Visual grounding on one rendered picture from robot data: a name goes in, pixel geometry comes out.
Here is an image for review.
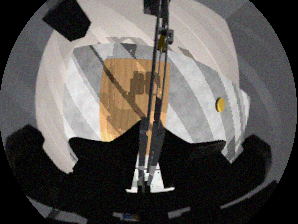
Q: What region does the light wooden board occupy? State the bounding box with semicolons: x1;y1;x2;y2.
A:
100;57;170;156

